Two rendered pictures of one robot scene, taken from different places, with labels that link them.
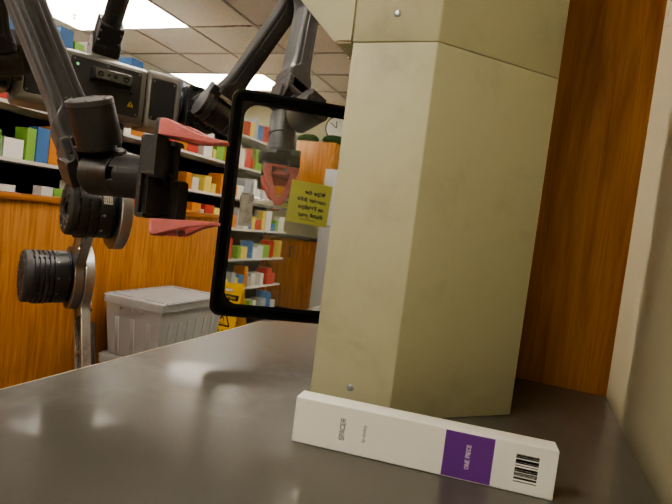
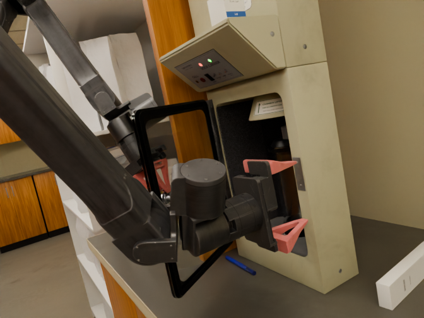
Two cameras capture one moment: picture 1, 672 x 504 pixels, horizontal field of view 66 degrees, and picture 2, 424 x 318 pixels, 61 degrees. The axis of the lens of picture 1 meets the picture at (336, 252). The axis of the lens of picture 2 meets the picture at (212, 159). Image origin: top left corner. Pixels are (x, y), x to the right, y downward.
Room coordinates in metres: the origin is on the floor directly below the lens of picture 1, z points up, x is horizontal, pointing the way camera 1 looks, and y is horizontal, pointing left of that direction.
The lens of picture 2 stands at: (0.36, 0.65, 1.37)
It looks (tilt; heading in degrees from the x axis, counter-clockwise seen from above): 8 degrees down; 310
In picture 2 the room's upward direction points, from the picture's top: 11 degrees counter-clockwise
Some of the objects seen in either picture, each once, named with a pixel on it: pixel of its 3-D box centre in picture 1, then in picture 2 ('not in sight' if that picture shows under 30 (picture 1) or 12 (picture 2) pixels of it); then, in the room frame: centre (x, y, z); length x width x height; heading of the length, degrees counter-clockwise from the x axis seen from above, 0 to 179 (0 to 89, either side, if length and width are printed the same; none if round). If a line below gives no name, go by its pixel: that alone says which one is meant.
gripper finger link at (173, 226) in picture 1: (187, 209); (282, 221); (0.64, 0.19, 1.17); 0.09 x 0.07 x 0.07; 69
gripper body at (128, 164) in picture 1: (144, 177); (240, 215); (0.67, 0.26, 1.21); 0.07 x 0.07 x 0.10; 69
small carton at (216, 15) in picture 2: not in sight; (227, 12); (0.77, 0.04, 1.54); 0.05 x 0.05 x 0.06; 74
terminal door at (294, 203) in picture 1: (306, 213); (192, 188); (0.94, 0.06, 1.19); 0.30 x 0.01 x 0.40; 102
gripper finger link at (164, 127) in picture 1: (193, 153); (273, 178); (0.64, 0.19, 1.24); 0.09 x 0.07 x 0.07; 69
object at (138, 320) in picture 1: (166, 321); not in sight; (2.97, 0.93, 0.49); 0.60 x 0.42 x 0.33; 159
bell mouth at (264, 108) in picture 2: not in sight; (282, 102); (0.77, -0.13, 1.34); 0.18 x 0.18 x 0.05
